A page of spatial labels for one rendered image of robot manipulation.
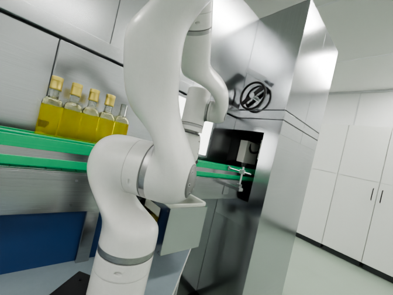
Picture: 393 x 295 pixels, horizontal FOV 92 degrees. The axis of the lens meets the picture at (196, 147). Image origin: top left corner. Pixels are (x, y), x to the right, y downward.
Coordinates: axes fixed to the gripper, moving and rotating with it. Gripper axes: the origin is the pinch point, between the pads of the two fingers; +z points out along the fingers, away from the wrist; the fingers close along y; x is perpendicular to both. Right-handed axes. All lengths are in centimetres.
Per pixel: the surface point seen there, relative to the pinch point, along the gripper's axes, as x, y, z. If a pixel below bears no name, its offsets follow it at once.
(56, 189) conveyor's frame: -11.7, 34.4, 10.5
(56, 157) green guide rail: -13.9, 35.9, 1.4
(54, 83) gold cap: -26, 40, -21
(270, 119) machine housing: -12, -75, -40
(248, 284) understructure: -3, -79, 69
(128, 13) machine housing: -42, 18, -64
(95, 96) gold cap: -25.6, 27.0, -20.7
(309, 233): -44, -350, 94
